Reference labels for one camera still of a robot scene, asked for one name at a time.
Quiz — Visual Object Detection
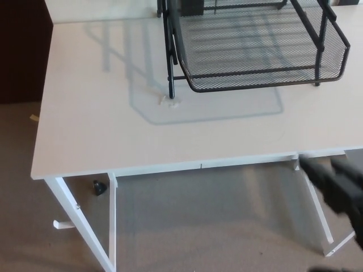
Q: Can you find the black mesh fixed tray layer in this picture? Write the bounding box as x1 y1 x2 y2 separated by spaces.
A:
202 0 288 11

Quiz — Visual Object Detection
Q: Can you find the white table leg frame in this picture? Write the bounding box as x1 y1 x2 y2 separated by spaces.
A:
44 173 119 272
293 152 357 258

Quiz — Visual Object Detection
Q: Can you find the black knob under table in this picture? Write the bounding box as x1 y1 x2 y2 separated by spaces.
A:
92 180 108 197

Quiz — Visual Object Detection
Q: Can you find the white hook on table leg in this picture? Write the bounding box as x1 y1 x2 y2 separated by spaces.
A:
52 220 76 231

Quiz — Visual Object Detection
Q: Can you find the black file tray frame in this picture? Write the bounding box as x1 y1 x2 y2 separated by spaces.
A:
157 0 338 100

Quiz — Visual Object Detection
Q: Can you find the black mesh sliding tray layer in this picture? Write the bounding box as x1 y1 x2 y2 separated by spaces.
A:
161 0 351 93

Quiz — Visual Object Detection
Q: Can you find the black box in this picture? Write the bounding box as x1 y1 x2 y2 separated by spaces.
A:
180 0 205 16

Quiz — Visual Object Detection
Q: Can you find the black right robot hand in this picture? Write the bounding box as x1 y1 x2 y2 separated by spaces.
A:
299 157 363 250

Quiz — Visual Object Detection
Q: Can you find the dark brown cabinet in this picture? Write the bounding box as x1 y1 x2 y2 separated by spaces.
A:
0 0 54 104

